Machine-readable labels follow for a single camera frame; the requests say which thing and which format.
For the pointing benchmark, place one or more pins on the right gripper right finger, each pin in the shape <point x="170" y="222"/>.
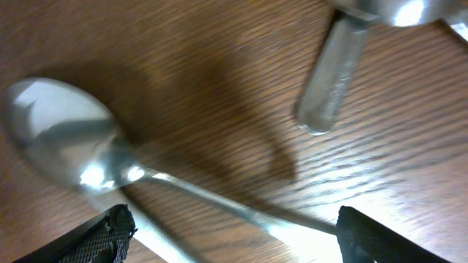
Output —
<point x="363" y="240"/>

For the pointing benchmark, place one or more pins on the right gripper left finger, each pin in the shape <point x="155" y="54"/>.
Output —
<point x="103" y="239"/>

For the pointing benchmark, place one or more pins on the silver tablespoon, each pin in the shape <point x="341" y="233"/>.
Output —
<point x="405" y="13"/>
<point x="74" y="140"/>

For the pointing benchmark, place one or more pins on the silver fork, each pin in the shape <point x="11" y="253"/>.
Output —
<point x="332" y="73"/>
<point x="149" y="233"/>

